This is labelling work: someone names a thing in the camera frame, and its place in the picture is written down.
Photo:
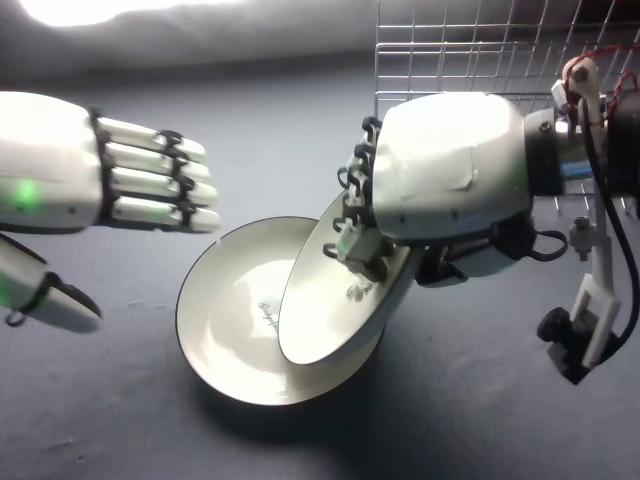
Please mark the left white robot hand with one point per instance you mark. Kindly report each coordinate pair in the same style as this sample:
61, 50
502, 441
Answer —
45, 160

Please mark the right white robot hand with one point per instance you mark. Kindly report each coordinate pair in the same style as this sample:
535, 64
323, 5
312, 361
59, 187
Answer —
450, 160

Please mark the white plate with leaf print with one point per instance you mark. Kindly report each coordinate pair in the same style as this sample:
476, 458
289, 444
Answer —
225, 300
320, 310

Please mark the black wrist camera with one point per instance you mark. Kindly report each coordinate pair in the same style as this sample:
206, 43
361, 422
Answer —
555, 325

